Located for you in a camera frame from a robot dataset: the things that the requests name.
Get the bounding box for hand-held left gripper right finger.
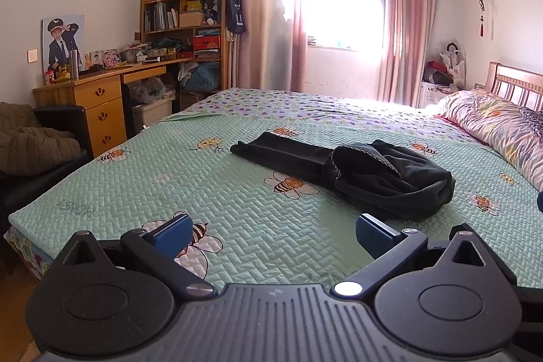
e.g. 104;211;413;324
333;213;505;298

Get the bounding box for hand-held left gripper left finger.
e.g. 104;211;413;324
53;213;217;300

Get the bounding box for black pants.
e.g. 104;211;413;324
230;131;456;223

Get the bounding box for green quilted bee bedspread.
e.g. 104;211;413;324
8;87;543;290

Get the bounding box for white storage bin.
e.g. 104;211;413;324
131;97;174;134

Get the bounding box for clear plastic bag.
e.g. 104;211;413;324
127;77;166;104

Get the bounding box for blue cartoon blanket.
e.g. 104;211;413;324
4;226;52;282

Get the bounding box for white box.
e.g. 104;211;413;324
418;80;450;108

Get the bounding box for wooden desk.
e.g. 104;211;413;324
33;57;193;159

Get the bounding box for black armchair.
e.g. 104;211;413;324
0;105;90;218

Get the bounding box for blue fabric bag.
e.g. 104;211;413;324
184;62;221;91

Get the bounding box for floral satin quilt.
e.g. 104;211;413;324
437;88;543;193

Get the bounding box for small framed photos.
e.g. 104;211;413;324
87;48;121;70

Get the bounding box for white plastic bags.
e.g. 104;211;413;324
439;41;466;91

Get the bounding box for red box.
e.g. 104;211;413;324
193;35;221;51

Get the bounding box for dark patterned pillow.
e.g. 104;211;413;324
520;106;543;138

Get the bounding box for wooden headboard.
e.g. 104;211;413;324
474;62;543;112

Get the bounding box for cardboard box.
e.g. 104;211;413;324
179;12;206;27

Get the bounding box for child pilot poster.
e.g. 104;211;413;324
41;14;86;85

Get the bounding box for navy tote bag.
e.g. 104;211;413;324
225;0;247;35

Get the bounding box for pink curtain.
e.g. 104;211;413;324
377;0;444;108
232;0;310;93

